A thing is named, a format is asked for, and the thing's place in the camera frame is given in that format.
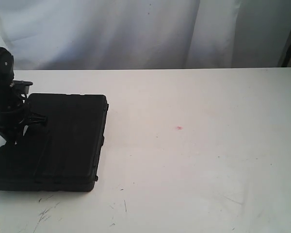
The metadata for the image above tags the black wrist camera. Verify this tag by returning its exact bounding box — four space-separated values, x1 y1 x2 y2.
10 81 33 96

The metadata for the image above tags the white backdrop curtain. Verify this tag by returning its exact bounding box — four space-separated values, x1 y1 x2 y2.
0 0 291 70

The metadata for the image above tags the black plastic tool case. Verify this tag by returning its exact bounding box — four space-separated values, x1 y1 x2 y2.
0 93 109 192

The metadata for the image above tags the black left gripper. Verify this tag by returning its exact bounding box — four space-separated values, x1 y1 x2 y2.
0 79 48 145

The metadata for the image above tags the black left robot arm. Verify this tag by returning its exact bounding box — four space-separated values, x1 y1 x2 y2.
0 47 28 145

